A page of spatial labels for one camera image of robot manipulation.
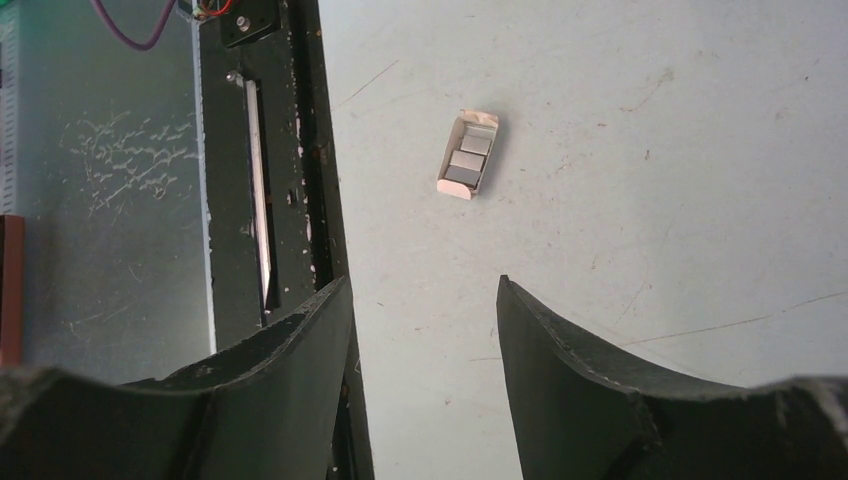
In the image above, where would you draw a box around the staple tray box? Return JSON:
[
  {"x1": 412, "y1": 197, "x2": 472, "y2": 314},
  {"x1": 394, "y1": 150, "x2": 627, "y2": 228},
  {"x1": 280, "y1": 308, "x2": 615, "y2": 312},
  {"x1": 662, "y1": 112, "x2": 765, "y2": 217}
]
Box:
[{"x1": 436, "y1": 109, "x2": 499, "y2": 200}]

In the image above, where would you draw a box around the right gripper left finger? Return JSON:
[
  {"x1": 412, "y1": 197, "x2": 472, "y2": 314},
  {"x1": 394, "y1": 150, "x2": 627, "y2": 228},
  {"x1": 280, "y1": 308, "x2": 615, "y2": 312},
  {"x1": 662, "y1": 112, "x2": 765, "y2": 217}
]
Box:
[{"x1": 1, "y1": 277, "x2": 353, "y2": 479}]

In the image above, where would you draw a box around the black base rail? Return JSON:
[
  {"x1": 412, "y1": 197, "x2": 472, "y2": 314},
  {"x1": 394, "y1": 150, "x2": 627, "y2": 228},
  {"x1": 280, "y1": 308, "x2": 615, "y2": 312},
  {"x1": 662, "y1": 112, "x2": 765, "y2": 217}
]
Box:
[{"x1": 197, "y1": 1, "x2": 374, "y2": 479}]

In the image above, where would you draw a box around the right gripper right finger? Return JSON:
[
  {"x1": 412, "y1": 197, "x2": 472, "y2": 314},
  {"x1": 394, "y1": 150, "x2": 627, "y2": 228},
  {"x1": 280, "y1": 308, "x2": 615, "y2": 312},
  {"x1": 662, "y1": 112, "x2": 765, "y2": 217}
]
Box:
[{"x1": 496, "y1": 276, "x2": 847, "y2": 479}]

